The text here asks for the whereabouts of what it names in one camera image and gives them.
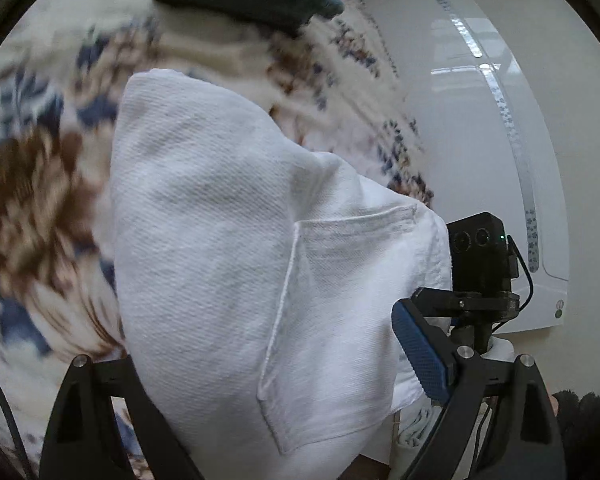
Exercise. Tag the white glossy furniture panel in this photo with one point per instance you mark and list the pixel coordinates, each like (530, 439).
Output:
(455, 135)

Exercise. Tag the white pants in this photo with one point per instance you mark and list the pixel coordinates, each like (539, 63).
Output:
(220, 260)

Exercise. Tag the floral plush blanket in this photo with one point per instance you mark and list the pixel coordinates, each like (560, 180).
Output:
(40, 200)

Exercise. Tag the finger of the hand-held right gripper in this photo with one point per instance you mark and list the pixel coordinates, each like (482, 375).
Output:
(480, 304)

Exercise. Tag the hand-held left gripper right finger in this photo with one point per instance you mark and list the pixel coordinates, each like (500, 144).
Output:
(422, 350)

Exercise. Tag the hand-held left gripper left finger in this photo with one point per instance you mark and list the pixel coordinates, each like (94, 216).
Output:
(85, 425)

